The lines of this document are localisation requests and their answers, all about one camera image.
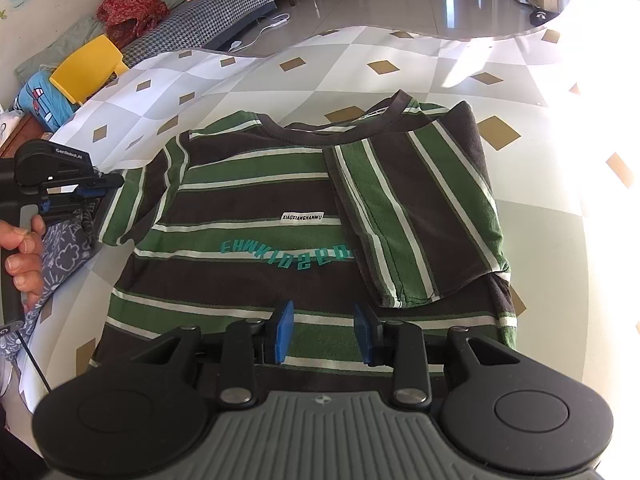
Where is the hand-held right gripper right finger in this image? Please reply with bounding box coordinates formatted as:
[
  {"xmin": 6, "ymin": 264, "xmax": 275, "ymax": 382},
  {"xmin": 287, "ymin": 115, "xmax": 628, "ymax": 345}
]
[{"xmin": 352, "ymin": 301, "xmax": 521, "ymax": 406}]

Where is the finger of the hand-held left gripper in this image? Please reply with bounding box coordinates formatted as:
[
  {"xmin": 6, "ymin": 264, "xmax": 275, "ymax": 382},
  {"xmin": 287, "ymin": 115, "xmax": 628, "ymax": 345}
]
[
  {"xmin": 42, "ymin": 189, "xmax": 109, "ymax": 212},
  {"xmin": 47, "ymin": 172, "xmax": 126, "ymax": 194}
]

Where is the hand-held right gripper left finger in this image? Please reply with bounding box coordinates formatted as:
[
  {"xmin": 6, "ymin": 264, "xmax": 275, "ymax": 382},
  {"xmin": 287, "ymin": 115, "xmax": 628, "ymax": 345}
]
[{"xmin": 127, "ymin": 300, "xmax": 296, "ymax": 406}]

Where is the green brown striped t-shirt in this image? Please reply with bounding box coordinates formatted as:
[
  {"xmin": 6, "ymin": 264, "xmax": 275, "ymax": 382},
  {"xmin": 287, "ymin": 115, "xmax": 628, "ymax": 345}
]
[{"xmin": 89, "ymin": 89, "xmax": 518, "ymax": 376}]

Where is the person's left hand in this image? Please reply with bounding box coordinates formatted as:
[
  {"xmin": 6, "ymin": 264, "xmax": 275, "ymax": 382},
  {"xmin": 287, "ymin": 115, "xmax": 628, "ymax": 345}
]
[{"xmin": 0, "ymin": 214, "xmax": 47, "ymax": 308}]

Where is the brown wooden cabinet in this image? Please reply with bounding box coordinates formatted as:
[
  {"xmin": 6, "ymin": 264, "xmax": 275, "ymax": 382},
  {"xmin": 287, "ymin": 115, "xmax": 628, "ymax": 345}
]
[{"xmin": 0, "ymin": 115, "xmax": 56, "ymax": 166}]

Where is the white printed pillow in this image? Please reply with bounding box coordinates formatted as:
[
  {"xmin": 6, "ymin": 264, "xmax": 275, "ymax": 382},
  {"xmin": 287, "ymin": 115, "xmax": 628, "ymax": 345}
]
[{"xmin": 0, "ymin": 109, "xmax": 23, "ymax": 151}]

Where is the dark grey printed cloth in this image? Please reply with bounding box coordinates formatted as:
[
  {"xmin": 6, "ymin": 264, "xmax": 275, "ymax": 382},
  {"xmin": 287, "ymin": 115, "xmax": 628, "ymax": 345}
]
[{"xmin": 0, "ymin": 195, "xmax": 106, "ymax": 361}]

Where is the yellow plastic chair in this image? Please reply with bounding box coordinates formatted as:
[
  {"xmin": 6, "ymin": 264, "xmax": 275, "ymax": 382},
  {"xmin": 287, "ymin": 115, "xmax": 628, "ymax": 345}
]
[{"xmin": 50, "ymin": 35, "xmax": 130, "ymax": 106}]

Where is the grey-green cushion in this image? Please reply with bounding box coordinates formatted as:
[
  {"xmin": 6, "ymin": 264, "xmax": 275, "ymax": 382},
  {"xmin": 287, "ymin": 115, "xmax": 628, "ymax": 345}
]
[{"xmin": 15, "ymin": 14, "xmax": 108, "ymax": 86}]

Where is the red patterned cloth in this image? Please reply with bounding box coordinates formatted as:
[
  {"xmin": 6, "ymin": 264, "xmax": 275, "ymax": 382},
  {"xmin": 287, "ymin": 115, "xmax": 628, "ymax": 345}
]
[{"xmin": 96, "ymin": 0, "xmax": 171, "ymax": 46}]

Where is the houndstooth sofa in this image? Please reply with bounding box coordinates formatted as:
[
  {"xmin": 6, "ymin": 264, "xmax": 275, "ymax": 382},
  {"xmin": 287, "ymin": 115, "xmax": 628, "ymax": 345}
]
[{"xmin": 120, "ymin": 0, "xmax": 278, "ymax": 68}]

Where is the grey white diamond-pattern mat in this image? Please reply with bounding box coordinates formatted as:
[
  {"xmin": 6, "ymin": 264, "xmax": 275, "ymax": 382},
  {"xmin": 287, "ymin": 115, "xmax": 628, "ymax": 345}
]
[{"xmin": 15, "ymin": 0, "xmax": 640, "ymax": 480}]

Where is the white power strip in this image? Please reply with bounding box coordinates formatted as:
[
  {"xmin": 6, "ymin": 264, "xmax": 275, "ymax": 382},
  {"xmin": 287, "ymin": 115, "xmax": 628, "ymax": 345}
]
[{"xmin": 227, "ymin": 12, "xmax": 291, "ymax": 53}]

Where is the black cable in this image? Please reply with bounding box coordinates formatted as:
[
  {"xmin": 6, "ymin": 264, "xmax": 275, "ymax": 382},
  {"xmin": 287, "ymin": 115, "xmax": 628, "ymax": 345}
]
[{"xmin": 14, "ymin": 325, "xmax": 53, "ymax": 396}]

